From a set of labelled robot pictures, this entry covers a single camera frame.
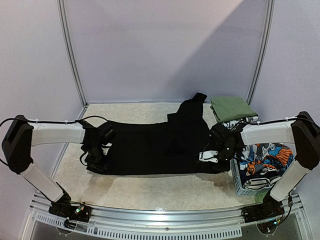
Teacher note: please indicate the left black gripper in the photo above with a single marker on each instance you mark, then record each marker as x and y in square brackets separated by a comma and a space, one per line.
[100, 166]

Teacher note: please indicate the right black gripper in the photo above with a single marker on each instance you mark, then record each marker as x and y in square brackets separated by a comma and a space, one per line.
[218, 153]

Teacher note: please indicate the black garment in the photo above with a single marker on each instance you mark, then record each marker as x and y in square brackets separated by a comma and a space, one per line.
[171, 147]

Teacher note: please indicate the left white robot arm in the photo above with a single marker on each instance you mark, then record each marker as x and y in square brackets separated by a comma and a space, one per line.
[23, 134]

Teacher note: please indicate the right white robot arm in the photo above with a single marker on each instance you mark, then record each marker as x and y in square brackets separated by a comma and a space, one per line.
[301, 131]

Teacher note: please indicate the folded black white shirt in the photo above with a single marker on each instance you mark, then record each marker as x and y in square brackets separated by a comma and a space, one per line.
[235, 122]

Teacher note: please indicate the blue orange patterned cloth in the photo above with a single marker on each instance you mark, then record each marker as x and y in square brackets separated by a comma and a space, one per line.
[264, 158]

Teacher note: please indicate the light blue plastic basket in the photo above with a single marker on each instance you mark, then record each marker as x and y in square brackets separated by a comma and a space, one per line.
[240, 191]

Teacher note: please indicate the folded green shirt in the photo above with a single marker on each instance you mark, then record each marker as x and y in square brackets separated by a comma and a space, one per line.
[227, 108]

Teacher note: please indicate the white striped cloth in basket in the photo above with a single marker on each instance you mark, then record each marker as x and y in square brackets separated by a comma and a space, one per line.
[256, 184]

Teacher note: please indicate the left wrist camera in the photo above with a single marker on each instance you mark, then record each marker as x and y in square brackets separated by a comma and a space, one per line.
[106, 133]

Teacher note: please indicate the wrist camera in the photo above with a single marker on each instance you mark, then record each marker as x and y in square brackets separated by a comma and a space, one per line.
[106, 133]
[218, 131]

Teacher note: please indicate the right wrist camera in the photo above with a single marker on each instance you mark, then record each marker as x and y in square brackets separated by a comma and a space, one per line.
[218, 131]

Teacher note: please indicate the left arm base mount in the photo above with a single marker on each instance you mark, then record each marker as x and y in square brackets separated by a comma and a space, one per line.
[73, 211]

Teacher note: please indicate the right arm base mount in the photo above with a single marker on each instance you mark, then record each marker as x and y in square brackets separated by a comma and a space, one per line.
[266, 210]

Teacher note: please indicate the aluminium front rail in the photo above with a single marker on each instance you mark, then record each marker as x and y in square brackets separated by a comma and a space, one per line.
[126, 224]

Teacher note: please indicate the left aluminium frame post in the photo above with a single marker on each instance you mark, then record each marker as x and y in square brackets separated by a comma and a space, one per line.
[61, 5]

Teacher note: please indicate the aluminium frame post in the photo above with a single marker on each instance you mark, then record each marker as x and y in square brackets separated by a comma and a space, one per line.
[262, 50]
[61, 5]

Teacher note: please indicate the right aluminium frame post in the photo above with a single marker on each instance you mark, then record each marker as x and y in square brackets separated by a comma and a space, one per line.
[262, 50]

